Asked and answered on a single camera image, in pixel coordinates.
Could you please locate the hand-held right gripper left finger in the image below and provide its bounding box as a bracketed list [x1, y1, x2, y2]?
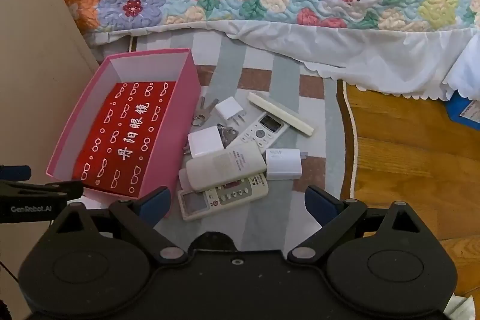
[52, 186, 188, 264]

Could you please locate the black cable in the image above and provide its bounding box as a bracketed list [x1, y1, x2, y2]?
[0, 259, 20, 285]

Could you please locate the white plastic stick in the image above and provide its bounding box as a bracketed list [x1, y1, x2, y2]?
[247, 92, 315, 137]

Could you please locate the pink cardboard box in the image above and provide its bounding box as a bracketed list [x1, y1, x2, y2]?
[46, 48, 203, 219]

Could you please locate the striped rug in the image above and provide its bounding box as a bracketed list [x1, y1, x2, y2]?
[127, 30, 361, 235]

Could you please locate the silver key bunch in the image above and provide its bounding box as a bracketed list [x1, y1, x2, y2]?
[191, 97, 220, 127]
[215, 124, 239, 150]

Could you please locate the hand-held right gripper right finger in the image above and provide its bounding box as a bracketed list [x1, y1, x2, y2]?
[286, 185, 424, 264]

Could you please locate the blue box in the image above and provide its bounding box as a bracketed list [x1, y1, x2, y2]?
[446, 90, 480, 135]

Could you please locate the white cloth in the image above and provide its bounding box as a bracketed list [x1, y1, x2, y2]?
[445, 297, 480, 320]

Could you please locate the red glasses-print liner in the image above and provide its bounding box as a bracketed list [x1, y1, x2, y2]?
[73, 81, 177, 199]

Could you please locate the white remote with grey buttons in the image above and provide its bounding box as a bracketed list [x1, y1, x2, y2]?
[177, 172, 270, 222]

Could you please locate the small white remote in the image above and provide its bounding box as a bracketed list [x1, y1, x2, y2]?
[238, 111, 290, 149]

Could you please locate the white bed skirt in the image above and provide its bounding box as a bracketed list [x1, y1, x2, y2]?
[92, 17, 480, 102]

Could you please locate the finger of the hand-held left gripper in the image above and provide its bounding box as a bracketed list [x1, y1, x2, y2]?
[0, 165, 32, 181]
[0, 180, 84, 201]

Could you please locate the plain white remote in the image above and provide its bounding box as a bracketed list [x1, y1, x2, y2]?
[185, 145, 267, 192]

